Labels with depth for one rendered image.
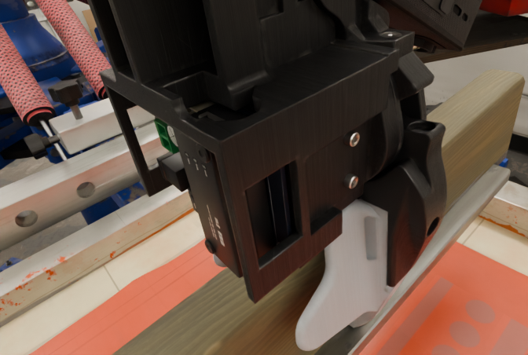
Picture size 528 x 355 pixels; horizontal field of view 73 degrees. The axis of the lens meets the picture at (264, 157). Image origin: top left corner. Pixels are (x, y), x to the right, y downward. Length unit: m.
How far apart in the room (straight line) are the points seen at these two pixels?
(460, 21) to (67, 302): 0.43
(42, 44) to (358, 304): 0.94
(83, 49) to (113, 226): 0.39
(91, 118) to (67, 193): 0.10
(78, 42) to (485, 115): 0.66
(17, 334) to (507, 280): 0.48
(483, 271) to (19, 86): 0.69
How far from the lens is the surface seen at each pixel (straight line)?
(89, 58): 0.73
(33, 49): 1.00
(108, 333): 0.41
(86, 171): 0.48
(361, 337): 0.21
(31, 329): 0.46
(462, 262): 0.42
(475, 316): 0.39
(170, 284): 0.42
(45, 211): 0.49
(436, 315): 0.38
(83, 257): 0.45
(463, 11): 0.19
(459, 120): 0.26
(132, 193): 0.63
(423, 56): 0.96
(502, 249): 0.45
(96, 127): 0.52
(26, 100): 0.69
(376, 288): 0.17
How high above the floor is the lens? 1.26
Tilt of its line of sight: 33 degrees down
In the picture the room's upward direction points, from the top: 8 degrees counter-clockwise
